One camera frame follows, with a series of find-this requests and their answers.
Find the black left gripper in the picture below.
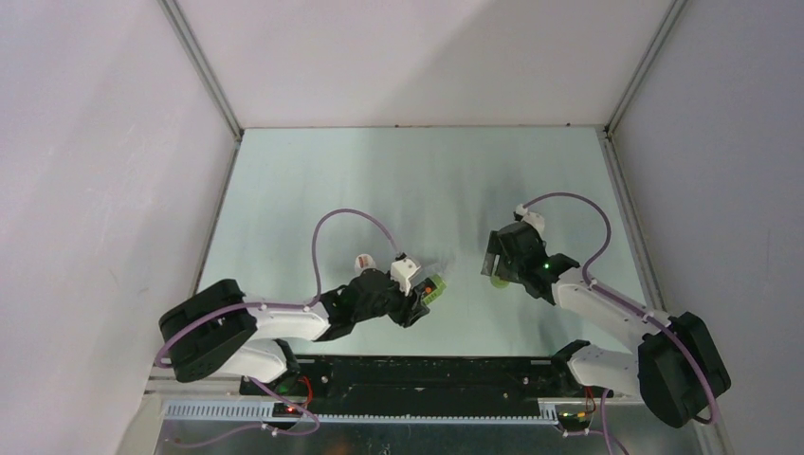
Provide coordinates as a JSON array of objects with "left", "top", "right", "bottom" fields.
[{"left": 354, "top": 271, "right": 429, "bottom": 327}]

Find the green bottle cap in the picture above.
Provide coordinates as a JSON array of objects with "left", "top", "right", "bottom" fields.
[{"left": 489, "top": 276, "right": 511, "bottom": 289}]

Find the green pill bottle black label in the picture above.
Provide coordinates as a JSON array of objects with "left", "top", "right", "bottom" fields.
[{"left": 417, "top": 274, "right": 447, "bottom": 306}]

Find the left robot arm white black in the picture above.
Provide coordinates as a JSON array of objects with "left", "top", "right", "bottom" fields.
[{"left": 155, "top": 269, "right": 446, "bottom": 395}]

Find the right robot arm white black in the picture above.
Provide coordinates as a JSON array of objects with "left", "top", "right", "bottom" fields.
[{"left": 482, "top": 221, "right": 732, "bottom": 428}]

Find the white pill bottle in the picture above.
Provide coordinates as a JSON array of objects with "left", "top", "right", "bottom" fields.
[{"left": 354, "top": 253, "right": 377, "bottom": 276}]

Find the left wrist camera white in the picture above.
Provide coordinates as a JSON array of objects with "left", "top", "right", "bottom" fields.
[{"left": 389, "top": 253, "right": 421, "bottom": 297}]

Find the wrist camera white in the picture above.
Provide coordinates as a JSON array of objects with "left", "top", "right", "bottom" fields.
[
  {"left": 514, "top": 204, "right": 546, "bottom": 240},
  {"left": 389, "top": 253, "right": 421, "bottom": 297}
]

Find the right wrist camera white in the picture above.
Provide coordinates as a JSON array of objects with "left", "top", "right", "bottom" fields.
[{"left": 514, "top": 204, "right": 546, "bottom": 240}]

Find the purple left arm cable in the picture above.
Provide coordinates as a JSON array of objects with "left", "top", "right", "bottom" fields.
[{"left": 154, "top": 208, "right": 403, "bottom": 450}]

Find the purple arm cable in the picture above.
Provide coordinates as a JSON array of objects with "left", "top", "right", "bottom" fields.
[
  {"left": 524, "top": 191, "right": 721, "bottom": 455},
  {"left": 154, "top": 208, "right": 403, "bottom": 450}
]

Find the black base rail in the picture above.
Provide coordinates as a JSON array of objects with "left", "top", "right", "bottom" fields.
[{"left": 268, "top": 355, "right": 602, "bottom": 417}]

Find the white slotted cable duct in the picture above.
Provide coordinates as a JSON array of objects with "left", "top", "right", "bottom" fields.
[{"left": 162, "top": 400, "right": 558, "bottom": 426}]

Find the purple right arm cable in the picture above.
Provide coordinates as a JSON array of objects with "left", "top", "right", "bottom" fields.
[{"left": 524, "top": 191, "right": 721, "bottom": 455}]

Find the right aluminium corner post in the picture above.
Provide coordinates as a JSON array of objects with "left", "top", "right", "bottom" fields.
[{"left": 604, "top": 0, "right": 688, "bottom": 138}]

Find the aluminium corner post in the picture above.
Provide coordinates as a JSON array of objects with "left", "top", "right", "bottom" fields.
[
  {"left": 156, "top": 0, "right": 245, "bottom": 142},
  {"left": 604, "top": 0, "right": 688, "bottom": 138}
]

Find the left aluminium corner post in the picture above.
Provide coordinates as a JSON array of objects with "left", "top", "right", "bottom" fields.
[{"left": 156, "top": 0, "right": 245, "bottom": 142}]

